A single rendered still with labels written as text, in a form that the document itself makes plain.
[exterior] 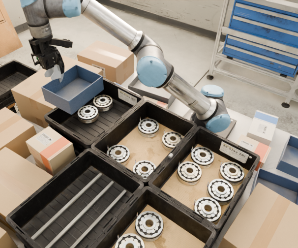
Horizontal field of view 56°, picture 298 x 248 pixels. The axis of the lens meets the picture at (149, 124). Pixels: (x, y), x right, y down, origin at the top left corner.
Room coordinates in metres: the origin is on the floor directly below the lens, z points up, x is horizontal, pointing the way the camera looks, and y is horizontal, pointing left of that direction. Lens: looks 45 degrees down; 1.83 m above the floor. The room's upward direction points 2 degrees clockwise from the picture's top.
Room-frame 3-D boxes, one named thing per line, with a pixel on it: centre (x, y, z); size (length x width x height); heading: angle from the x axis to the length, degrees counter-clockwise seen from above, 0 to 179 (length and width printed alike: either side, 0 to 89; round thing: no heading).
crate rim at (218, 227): (0.67, -0.24, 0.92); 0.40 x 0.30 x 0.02; 145
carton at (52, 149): (0.79, 0.42, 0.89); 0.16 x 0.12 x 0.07; 53
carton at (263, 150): (0.93, -0.52, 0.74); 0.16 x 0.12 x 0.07; 57
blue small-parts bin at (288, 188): (0.71, -0.58, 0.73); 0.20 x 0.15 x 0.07; 65
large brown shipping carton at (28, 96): (1.27, 0.51, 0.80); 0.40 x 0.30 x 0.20; 152
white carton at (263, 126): (1.09, -0.61, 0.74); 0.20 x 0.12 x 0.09; 153
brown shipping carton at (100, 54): (1.63, 0.30, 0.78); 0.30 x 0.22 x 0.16; 63
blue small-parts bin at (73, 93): (0.93, 0.32, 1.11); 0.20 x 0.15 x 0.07; 149
